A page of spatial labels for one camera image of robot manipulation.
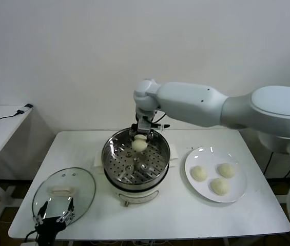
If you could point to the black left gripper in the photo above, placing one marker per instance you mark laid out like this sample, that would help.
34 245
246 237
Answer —
49 230

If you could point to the perforated steel steamer basket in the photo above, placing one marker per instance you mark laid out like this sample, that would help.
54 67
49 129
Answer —
124 166

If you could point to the white steamed baozi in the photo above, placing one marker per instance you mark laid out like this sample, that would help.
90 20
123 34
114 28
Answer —
220 186
199 173
226 170
139 146

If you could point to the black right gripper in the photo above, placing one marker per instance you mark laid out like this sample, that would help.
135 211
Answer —
144 125

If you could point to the small black plug device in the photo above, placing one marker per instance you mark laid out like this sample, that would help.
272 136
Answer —
25 108

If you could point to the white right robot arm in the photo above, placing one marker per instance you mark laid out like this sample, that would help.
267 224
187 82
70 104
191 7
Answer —
191 102

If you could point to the cream electric cooker base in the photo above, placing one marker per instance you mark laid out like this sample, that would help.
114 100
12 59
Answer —
137 197

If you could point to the white round plate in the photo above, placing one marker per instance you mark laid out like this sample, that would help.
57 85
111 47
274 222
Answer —
201 159

